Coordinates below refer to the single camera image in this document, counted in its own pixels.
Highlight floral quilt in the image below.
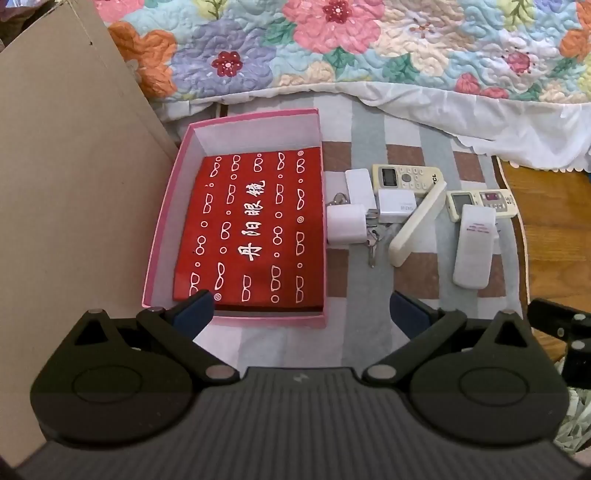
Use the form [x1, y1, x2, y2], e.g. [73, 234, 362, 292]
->
[99, 0, 591, 123]

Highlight red glasses-print box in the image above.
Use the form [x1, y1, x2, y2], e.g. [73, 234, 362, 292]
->
[172, 147, 326, 312]

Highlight cream remote with grey round button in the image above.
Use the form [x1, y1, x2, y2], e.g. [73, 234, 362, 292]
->
[372, 163, 445, 191]

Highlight white plug charger with prongs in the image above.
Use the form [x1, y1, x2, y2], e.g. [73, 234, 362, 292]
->
[326, 203, 369, 247]

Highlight brown cardboard carton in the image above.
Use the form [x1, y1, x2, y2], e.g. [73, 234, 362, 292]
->
[0, 0, 181, 467]

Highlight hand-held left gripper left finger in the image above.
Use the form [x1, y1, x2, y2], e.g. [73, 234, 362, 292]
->
[74, 290, 236, 385]

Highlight pink cardboard box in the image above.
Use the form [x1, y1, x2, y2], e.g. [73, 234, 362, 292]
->
[141, 108, 329, 329]

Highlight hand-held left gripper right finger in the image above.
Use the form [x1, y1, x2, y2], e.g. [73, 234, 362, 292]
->
[362, 291, 533, 385]

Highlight metal key bunch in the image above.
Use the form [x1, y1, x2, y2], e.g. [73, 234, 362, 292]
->
[331, 191, 385, 269]

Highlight white charger with grey print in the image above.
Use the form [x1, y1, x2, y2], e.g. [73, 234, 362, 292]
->
[378, 188, 417, 223]

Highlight pale green patterned cloth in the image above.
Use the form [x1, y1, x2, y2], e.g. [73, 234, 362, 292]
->
[551, 360, 591, 462]

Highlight plain cream remote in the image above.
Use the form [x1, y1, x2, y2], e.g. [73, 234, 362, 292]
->
[388, 179, 448, 267]

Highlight white remote with large display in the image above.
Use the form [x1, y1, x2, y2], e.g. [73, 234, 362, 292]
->
[444, 188, 516, 221]

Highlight striped mat with brown squares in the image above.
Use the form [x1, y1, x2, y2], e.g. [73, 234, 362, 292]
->
[191, 95, 532, 370]

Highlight white remote with red print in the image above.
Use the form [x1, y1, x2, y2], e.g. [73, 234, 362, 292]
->
[451, 204, 500, 290]

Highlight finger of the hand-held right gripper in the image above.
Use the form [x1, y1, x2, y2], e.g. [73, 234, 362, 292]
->
[527, 298, 591, 352]

